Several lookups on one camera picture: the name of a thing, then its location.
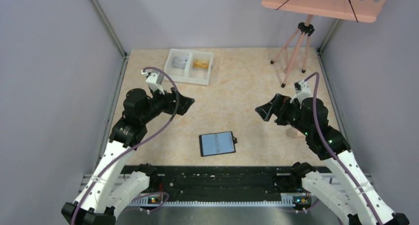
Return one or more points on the white two-compartment tray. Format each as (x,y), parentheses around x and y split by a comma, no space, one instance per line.
(189,74)

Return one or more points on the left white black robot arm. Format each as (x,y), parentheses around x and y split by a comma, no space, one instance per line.
(99,202)

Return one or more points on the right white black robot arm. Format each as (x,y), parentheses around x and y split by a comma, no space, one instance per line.
(360,204)

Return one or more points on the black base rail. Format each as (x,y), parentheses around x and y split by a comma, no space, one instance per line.
(226,183)

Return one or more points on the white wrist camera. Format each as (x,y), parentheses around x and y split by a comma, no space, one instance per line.
(154,81)
(302,91)

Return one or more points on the pink tripod stand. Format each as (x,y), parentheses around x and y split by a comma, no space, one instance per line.
(304,31)

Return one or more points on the pink perforated board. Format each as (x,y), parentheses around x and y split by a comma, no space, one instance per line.
(357,10)

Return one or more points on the silver card in tray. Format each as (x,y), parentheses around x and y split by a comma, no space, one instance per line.
(179,62)

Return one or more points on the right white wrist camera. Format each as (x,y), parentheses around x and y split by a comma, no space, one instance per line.
(302,91)

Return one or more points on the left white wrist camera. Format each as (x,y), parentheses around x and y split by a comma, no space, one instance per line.
(154,81)

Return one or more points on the orange card in tray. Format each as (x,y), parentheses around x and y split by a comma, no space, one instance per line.
(202,64)

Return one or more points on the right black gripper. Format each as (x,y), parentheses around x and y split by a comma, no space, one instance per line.
(279,108)

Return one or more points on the pink cylinder rod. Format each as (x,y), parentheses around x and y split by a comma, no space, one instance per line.
(292,133)

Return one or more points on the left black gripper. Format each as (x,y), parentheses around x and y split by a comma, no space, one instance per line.
(175,99)

